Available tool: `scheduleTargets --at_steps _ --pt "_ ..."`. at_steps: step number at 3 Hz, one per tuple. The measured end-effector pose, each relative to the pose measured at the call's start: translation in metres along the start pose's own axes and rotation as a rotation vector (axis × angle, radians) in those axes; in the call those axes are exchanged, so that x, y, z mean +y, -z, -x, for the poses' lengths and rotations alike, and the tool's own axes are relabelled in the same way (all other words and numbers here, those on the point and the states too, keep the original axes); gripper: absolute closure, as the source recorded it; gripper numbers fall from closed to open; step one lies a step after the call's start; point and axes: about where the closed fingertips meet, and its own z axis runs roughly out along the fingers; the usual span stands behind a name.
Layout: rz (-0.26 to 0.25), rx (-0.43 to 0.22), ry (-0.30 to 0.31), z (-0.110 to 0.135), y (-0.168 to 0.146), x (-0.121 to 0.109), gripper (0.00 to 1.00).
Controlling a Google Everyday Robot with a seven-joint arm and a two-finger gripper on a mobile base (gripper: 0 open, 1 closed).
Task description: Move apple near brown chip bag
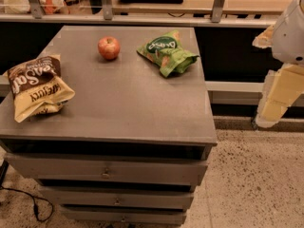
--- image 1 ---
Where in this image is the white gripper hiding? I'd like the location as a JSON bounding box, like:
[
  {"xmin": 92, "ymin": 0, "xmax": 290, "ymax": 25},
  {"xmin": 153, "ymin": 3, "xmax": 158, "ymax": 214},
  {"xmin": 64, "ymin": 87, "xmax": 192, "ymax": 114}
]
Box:
[{"xmin": 252, "ymin": 0, "xmax": 304, "ymax": 128}]

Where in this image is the red apple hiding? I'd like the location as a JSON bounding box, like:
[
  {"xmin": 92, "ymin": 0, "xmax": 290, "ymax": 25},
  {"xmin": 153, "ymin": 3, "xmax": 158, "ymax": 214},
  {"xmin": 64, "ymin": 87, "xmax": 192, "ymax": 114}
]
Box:
[{"xmin": 98, "ymin": 36, "xmax": 121, "ymax": 60}]

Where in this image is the green chip bag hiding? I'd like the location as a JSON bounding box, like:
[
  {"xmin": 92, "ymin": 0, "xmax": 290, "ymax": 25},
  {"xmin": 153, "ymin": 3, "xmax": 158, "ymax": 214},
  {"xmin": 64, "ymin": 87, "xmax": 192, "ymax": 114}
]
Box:
[{"xmin": 137, "ymin": 30, "xmax": 199, "ymax": 78}]

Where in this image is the brown chip bag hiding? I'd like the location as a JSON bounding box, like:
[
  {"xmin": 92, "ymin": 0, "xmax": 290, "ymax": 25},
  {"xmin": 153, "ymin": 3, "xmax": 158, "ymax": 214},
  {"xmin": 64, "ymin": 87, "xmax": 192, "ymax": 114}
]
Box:
[{"xmin": 5, "ymin": 54, "xmax": 75, "ymax": 123}]

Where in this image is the wooden table behind glass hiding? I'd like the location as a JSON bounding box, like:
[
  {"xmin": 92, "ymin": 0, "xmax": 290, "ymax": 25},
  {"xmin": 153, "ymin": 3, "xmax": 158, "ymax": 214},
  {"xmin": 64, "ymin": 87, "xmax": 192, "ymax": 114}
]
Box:
[{"xmin": 112, "ymin": 0, "xmax": 292, "ymax": 14}]

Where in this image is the bottom drawer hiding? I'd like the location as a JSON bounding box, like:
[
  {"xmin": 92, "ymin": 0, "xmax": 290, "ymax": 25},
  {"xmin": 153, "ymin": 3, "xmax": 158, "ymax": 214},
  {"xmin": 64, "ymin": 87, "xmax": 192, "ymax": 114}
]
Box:
[{"xmin": 60, "ymin": 206, "xmax": 186, "ymax": 225}]

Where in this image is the drawer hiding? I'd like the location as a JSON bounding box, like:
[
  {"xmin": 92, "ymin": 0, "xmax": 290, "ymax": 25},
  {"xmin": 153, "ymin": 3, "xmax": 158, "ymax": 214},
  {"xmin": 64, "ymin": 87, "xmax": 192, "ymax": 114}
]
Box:
[
  {"xmin": 39, "ymin": 186, "xmax": 194, "ymax": 210},
  {"xmin": 60, "ymin": 206, "xmax": 186, "ymax": 225},
  {"xmin": 5, "ymin": 153, "xmax": 207, "ymax": 186}
]

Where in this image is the middle drawer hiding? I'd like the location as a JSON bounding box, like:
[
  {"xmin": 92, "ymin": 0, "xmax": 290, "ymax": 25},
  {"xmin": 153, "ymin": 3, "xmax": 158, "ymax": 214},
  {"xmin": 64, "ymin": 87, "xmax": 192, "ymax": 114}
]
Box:
[{"xmin": 39, "ymin": 186, "xmax": 194, "ymax": 210}]

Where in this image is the top drawer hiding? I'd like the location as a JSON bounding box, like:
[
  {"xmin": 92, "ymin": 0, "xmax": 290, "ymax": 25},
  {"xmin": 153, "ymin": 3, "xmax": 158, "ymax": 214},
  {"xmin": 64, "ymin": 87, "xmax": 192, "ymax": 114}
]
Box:
[{"xmin": 5, "ymin": 153, "xmax": 207, "ymax": 186}]

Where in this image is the metal railing frame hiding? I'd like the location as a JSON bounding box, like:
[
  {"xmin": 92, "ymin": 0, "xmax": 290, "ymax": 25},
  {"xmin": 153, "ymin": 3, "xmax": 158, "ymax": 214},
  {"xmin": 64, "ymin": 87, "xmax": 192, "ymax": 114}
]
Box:
[{"xmin": 0, "ymin": 0, "xmax": 282, "ymax": 28}]

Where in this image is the black cable on floor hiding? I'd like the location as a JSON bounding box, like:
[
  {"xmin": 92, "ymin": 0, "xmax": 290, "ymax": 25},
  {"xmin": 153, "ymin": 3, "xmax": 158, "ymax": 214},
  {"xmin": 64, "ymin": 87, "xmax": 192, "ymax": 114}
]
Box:
[{"xmin": 0, "ymin": 185, "xmax": 55, "ymax": 223}]

